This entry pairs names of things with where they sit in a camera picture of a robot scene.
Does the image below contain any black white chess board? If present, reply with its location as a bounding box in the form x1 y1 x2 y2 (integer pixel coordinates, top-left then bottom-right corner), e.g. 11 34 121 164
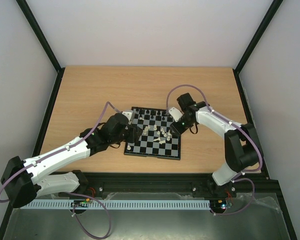
124 106 181 161

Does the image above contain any left black frame post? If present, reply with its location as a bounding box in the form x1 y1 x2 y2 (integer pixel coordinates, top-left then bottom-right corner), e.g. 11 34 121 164
16 0 65 73

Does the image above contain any right black frame post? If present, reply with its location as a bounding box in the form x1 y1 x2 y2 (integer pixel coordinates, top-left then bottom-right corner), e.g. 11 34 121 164
234 0 285 75

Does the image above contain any grey slotted cable duct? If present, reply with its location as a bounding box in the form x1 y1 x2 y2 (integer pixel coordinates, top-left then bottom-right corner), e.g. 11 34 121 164
22 199 211 211

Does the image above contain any transparent plastic sheet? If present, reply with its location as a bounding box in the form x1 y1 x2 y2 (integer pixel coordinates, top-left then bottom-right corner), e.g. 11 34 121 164
3 193 290 240

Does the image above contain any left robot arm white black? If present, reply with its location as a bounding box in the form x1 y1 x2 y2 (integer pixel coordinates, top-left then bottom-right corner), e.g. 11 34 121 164
1 110 142 208

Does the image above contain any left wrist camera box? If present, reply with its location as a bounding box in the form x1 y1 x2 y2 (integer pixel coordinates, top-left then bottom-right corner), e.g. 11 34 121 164
122 110 136 124

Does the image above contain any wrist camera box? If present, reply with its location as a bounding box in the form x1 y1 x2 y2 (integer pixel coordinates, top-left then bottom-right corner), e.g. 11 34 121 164
168 107 183 122
122 110 136 124

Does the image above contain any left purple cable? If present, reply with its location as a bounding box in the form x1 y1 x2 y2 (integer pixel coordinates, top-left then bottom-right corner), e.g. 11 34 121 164
0 101 121 238

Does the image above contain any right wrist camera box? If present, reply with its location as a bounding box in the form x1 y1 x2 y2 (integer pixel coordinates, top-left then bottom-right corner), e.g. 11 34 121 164
168 107 183 122

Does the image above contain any black frame post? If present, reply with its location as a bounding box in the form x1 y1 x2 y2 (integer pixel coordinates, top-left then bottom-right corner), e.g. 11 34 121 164
16 0 65 73
234 0 285 75

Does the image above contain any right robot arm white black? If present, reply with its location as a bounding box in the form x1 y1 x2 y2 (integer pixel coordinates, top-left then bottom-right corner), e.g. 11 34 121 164
166 93 263 197

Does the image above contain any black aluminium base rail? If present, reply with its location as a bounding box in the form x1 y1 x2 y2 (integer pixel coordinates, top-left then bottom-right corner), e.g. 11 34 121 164
14 172 281 198

